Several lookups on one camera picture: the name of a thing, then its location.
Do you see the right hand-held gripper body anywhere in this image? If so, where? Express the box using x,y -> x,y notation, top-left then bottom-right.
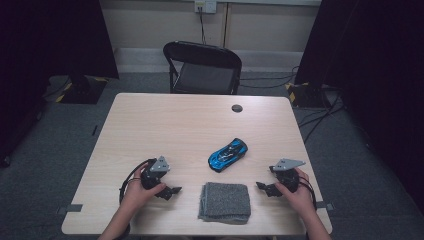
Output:
268,158 -> 307,194

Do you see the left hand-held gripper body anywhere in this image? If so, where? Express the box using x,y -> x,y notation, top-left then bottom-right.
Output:
139,155 -> 171,191

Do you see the grey knitted cloth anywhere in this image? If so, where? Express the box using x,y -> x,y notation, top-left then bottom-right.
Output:
197,181 -> 252,225

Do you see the blue and black toy car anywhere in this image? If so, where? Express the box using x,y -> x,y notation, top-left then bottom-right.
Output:
207,137 -> 249,174

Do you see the person's left hand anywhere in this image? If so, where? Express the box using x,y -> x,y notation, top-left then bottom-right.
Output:
123,172 -> 167,212

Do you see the person's right hand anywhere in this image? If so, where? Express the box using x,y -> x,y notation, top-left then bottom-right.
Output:
274,167 -> 317,215

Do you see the grey tape strip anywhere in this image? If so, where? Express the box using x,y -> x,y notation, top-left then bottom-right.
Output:
316,201 -> 335,212
56,203 -> 84,215

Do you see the black stand base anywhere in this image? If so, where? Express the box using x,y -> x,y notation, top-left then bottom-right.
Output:
284,82 -> 331,108
54,74 -> 109,105

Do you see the black folding chair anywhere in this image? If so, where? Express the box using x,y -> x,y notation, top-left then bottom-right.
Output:
162,40 -> 243,95

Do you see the black curtain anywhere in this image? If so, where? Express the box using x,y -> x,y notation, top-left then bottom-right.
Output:
0,0 -> 120,168
294,0 -> 424,214

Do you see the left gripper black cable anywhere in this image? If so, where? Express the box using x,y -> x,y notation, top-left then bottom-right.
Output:
118,158 -> 156,205

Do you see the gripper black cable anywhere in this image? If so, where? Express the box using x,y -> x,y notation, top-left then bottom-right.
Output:
118,158 -> 156,205
298,175 -> 318,210

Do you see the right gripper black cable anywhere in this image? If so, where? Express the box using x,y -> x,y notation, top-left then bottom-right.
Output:
298,175 -> 318,210

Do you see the bundle of black floor cables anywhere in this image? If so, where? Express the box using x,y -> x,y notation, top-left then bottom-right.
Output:
298,89 -> 346,144

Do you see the black floor cable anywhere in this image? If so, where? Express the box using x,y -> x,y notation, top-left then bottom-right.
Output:
239,65 -> 301,90

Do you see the black socket cable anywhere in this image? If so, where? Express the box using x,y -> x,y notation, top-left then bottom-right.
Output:
198,8 -> 207,45

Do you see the vertical wall pipe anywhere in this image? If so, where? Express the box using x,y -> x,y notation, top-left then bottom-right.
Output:
221,2 -> 232,48

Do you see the white wall socket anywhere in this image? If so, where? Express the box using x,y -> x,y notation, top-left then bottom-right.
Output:
194,0 -> 218,14

